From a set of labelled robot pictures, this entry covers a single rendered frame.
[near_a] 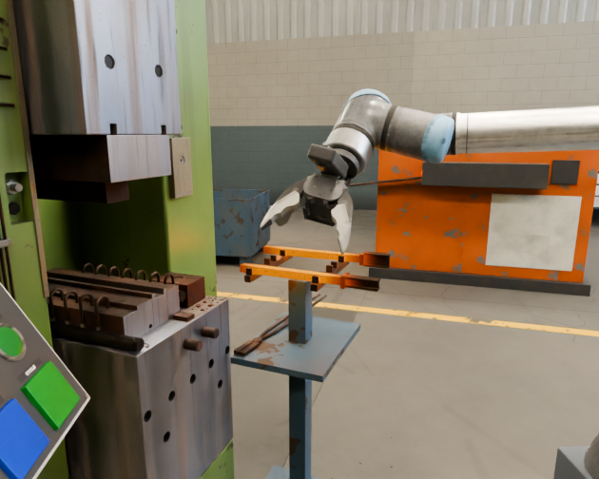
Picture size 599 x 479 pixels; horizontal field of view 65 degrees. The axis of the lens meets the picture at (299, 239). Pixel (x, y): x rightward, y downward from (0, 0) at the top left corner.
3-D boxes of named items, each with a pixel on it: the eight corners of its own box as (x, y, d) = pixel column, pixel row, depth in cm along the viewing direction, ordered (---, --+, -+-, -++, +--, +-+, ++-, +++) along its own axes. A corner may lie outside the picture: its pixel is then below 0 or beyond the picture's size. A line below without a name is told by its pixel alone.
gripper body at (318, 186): (338, 232, 87) (360, 183, 92) (337, 203, 79) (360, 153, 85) (301, 220, 89) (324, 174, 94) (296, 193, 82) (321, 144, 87)
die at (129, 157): (171, 175, 113) (169, 134, 111) (110, 182, 95) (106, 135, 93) (44, 169, 128) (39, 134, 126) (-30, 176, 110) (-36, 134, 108)
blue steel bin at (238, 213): (271, 249, 561) (269, 190, 545) (251, 268, 485) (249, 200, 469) (176, 244, 583) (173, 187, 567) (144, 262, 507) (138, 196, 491)
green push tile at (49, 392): (81, 398, 71) (50, 359, 69) (60, 428, 63) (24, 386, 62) (71, 404, 71) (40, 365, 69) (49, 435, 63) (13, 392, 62)
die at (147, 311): (180, 313, 121) (178, 281, 119) (125, 345, 103) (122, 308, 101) (58, 293, 136) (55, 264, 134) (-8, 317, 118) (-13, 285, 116)
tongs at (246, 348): (318, 295, 195) (318, 293, 195) (327, 296, 193) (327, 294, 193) (233, 354, 144) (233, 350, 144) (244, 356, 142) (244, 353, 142)
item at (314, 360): (360, 329, 167) (360, 323, 167) (322, 382, 131) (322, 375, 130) (283, 316, 178) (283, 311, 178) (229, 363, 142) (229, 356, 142)
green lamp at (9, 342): (33, 351, 66) (29, 322, 65) (3, 366, 62) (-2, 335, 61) (18, 347, 67) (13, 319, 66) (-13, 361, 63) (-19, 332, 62)
